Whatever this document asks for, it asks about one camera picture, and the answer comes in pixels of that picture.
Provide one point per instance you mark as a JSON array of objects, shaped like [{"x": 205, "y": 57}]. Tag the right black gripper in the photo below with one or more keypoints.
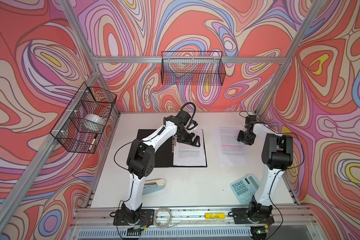
[{"x": 240, "y": 137}]

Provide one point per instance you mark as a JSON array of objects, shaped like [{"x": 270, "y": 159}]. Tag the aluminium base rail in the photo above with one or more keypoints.
[{"x": 288, "y": 215}]

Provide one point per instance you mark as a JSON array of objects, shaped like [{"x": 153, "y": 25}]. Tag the green highlighted printed paper sheet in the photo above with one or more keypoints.
[{"x": 190, "y": 156}]

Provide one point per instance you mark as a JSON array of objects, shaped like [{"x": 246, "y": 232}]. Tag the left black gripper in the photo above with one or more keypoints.
[{"x": 189, "y": 140}]

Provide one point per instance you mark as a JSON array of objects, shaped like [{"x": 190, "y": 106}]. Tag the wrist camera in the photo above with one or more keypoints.
[
  {"x": 188, "y": 119},
  {"x": 250, "y": 119}
]

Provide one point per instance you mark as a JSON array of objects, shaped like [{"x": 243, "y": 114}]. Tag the black file folder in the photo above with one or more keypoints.
[{"x": 164, "y": 156}]

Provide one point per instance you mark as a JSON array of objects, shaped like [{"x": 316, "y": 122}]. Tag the white tape roll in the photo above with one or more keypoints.
[{"x": 95, "y": 119}]

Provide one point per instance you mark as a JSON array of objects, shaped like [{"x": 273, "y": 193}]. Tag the metal folder clip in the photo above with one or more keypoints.
[{"x": 173, "y": 144}]

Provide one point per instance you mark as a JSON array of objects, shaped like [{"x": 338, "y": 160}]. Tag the black marker pen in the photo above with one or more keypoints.
[{"x": 92, "y": 143}]

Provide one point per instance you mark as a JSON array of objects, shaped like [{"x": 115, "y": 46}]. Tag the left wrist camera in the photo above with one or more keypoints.
[{"x": 188, "y": 119}]

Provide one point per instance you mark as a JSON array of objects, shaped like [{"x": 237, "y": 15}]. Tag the left black wire basket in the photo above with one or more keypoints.
[{"x": 73, "y": 132}]

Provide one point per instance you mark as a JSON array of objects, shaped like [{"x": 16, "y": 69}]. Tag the black wire basket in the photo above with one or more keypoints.
[
  {"x": 193, "y": 68},
  {"x": 73, "y": 132}
]

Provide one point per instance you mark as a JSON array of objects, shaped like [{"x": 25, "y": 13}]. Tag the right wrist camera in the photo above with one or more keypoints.
[{"x": 250, "y": 119}]

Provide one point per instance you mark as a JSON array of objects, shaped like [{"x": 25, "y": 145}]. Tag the yellow label tag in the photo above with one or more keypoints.
[{"x": 215, "y": 216}]

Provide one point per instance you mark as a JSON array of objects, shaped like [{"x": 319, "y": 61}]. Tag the blue white stapler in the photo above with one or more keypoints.
[{"x": 151, "y": 186}]

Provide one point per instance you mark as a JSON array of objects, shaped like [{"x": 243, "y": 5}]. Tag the back black wire basket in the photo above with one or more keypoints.
[{"x": 193, "y": 68}]

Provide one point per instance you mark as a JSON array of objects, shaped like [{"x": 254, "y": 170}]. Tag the teal calculator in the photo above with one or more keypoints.
[{"x": 245, "y": 188}]

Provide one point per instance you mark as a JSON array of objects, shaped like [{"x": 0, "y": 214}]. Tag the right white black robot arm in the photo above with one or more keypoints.
[{"x": 277, "y": 157}]

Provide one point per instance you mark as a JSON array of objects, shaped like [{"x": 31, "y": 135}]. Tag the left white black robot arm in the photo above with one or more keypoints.
[{"x": 141, "y": 160}]

